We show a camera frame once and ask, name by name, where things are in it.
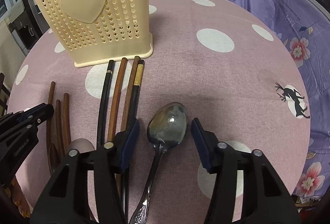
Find pink polka dot tablecloth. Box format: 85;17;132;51
8;0;310;223

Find brown wooden chopstick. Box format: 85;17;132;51
46;81;56;158
55;99;65;158
63;93;71;151
107;58;127;141
120;56;140;131

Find cream plastic utensil holder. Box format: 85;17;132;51
34;0;153;68

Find grey egg shaped object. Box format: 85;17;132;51
67;138;95;153

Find purple floral cloth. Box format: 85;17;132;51
229;0;329;199

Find black chopstick gold band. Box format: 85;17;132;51
120;59;144;221

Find metal spoon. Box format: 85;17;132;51
129;102;187;223

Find black chopstick thin ring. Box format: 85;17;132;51
96;59;116;150

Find dark wooden spoon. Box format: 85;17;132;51
48;143;60;175

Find water dispenser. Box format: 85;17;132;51
8;0;50;56

